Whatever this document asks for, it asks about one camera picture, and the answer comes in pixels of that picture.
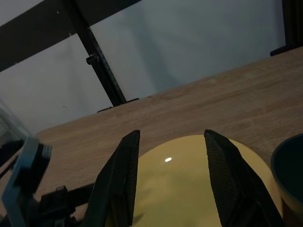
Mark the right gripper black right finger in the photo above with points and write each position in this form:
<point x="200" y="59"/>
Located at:
<point x="232" y="184"/>

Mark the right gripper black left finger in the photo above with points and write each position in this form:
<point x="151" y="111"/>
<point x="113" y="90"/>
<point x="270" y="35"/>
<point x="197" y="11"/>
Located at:
<point x="113" y="189"/>

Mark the yellow round plate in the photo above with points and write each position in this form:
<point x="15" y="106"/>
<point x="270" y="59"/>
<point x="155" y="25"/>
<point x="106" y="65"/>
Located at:
<point x="175" y="189"/>

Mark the dark blue bowl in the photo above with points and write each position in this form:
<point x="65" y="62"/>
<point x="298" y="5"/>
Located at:
<point x="291" y="165"/>

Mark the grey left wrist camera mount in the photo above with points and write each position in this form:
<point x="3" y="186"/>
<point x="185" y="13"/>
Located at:
<point x="23" y="160"/>

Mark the black frame post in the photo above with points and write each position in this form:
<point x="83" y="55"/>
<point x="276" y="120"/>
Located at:
<point x="293" y="23"/>
<point x="104" y="71"/>

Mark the black frame crossbar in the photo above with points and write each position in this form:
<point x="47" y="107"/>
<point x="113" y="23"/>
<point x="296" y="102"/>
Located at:
<point x="35" y="30"/>

